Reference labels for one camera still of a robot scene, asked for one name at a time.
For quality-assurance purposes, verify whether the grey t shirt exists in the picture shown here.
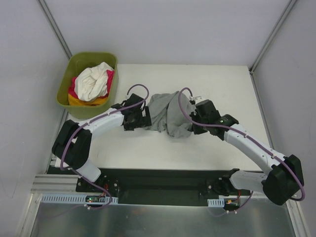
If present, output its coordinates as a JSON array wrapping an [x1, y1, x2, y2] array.
[[145, 91, 194, 139]]

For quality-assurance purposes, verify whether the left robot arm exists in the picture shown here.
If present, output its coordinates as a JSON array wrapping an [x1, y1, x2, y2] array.
[[52, 93, 151, 192]]

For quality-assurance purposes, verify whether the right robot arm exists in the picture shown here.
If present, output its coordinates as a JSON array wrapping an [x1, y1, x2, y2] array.
[[190, 96, 305, 205]]

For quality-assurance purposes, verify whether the green plastic bin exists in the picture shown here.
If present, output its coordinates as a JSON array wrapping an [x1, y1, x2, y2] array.
[[56, 51, 119, 119]]

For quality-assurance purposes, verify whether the white t shirt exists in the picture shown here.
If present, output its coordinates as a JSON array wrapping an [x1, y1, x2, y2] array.
[[75, 62, 113, 102]]

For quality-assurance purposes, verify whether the yellow t shirt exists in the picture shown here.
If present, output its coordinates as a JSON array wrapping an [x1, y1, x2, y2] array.
[[68, 94, 108, 106]]

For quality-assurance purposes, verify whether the pink t shirt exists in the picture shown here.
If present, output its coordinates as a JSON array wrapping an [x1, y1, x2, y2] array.
[[68, 70, 115, 98]]

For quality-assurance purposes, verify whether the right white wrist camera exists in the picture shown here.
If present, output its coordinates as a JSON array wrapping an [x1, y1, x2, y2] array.
[[189, 96, 203, 105]]

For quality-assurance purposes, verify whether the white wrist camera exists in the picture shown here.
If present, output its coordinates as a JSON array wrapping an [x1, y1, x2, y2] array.
[[117, 95, 130, 109], [189, 96, 203, 105]]

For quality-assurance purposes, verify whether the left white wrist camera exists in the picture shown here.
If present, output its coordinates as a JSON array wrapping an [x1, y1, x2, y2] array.
[[117, 95, 130, 109]]

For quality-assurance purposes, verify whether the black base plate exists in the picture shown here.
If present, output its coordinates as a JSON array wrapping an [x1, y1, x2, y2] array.
[[75, 168, 262, 205]]

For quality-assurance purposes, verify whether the right slotted cable duct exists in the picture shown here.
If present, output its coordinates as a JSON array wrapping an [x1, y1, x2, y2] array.
[[207, 198, 225, 208]]

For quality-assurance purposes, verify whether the slotted cable duct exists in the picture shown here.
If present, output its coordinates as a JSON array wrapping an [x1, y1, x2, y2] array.
[[207, 198, 225, 208], [41, 194, 119, 205]]

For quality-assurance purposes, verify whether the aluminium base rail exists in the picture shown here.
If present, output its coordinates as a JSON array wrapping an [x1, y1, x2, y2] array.
[[31, 173, 79, 195]]

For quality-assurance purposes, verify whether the left slotted cable duct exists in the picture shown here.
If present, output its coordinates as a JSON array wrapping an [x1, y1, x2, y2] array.
[[41, 194, 119, 205]]

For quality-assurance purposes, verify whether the right aluminium frame post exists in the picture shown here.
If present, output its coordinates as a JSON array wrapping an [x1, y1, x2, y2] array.
[[249, 0, 299, 75]]

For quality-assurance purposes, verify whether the aluminium frame post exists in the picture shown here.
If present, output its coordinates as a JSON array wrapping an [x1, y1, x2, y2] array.
[[249, 0, 299, 75], [37, 0, 72, 60]]

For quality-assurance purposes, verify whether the left aluminium frame post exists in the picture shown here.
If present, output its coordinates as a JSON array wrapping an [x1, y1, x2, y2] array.
[[37, 0, 72, 60]]

